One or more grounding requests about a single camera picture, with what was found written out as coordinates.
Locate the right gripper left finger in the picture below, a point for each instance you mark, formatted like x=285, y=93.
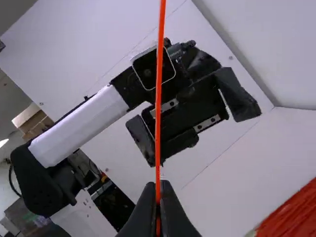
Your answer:
x=143, y=217

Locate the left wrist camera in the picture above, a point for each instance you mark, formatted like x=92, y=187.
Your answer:
x=145, y=71

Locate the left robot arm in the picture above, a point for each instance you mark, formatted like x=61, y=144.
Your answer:
x=74, y=128

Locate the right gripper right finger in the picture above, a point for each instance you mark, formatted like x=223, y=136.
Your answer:
x=175, y=219

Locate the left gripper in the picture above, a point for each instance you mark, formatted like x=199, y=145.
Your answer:
x=187, y=116

